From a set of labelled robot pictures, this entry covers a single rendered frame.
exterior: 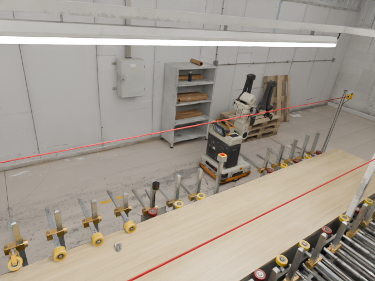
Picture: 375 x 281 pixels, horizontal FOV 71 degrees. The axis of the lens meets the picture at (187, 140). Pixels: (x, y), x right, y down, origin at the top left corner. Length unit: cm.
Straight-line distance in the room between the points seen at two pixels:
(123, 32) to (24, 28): 39
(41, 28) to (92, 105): 349
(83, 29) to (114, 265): 146
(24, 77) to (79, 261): 296
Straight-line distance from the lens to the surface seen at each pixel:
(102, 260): 204
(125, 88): 450
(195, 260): 204
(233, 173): 428
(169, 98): 492
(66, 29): 125
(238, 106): 422
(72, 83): 449
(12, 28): 123
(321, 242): 224
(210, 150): 437
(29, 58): 433
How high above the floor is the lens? 249
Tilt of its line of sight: 27 degrees down
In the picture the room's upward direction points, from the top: 6 degrees clockwise
